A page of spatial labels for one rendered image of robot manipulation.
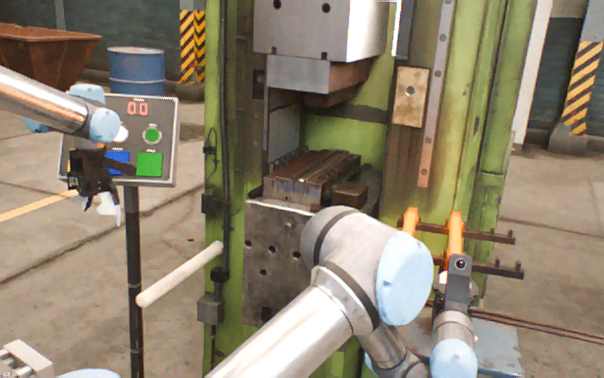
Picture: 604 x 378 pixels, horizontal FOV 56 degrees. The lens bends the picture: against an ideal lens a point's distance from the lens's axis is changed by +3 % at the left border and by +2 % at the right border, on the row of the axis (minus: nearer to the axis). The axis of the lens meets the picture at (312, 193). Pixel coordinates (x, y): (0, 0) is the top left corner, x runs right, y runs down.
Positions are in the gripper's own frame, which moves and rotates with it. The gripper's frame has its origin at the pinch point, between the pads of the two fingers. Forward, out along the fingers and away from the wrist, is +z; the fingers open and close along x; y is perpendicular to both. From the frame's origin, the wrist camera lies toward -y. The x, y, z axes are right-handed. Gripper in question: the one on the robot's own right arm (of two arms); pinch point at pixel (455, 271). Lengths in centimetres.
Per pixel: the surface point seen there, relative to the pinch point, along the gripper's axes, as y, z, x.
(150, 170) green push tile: -2, 32, -93
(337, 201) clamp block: 2, 41, -35
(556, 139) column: 83, 577, 123
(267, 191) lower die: 4, 45, -59
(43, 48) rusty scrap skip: 25, 495, -490
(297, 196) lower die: 3, 43, -48
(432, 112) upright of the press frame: -26, 52, -11
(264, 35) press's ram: -45, 45, -62
